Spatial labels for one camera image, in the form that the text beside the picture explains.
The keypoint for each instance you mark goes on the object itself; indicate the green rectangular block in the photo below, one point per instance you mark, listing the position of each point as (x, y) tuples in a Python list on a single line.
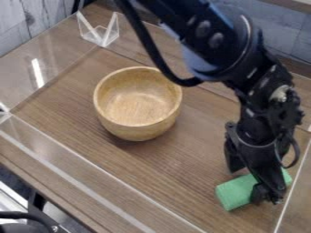
[(233, 192)]

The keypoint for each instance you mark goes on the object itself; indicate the wooden bowl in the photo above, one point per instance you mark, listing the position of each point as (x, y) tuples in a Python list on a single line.
[(136, 103)]

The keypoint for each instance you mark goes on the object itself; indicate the clear acrylic tray wall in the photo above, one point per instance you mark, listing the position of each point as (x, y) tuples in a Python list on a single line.
[(88, 192)]

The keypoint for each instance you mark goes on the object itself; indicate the black table clamp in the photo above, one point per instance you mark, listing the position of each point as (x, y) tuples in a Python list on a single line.
[(36, 203)]

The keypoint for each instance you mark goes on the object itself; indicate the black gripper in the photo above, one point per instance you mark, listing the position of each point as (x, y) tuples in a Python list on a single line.
[(255, 145)]

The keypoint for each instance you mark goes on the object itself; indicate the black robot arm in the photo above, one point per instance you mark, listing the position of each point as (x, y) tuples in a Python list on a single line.
[(223, 51)]

